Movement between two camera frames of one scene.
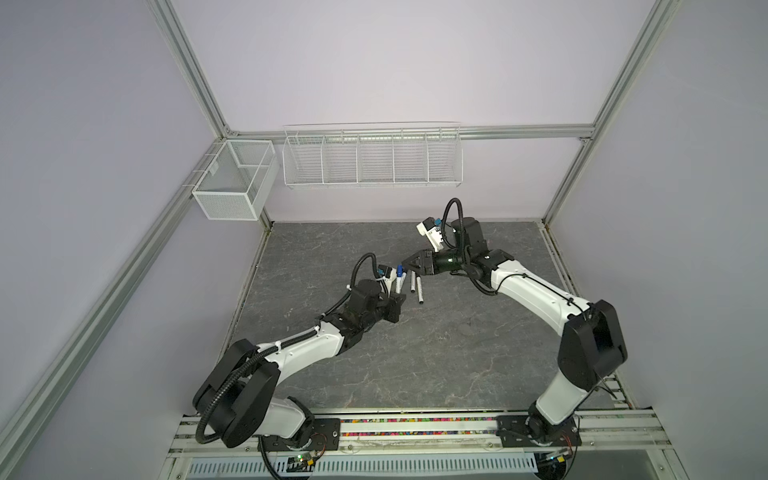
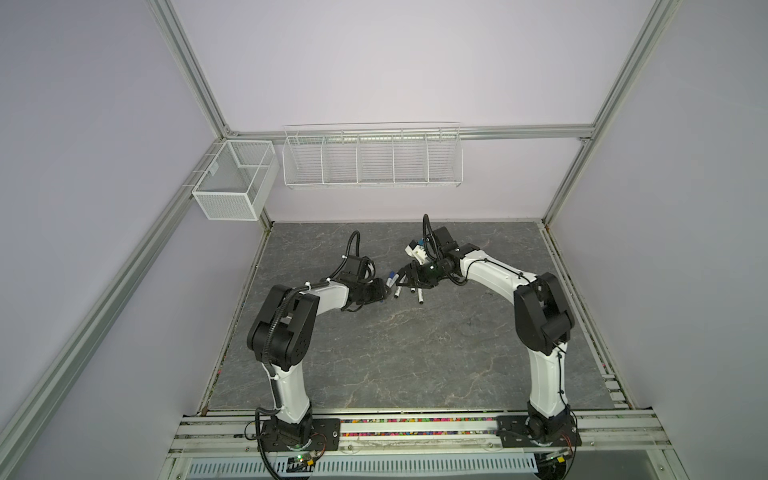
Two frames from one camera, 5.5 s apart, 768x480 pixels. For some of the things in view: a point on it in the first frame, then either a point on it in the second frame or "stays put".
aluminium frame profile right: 639,56 stays put
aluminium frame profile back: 410,131 stays put
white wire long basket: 373,155 stays put
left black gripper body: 387,311 to 371,292
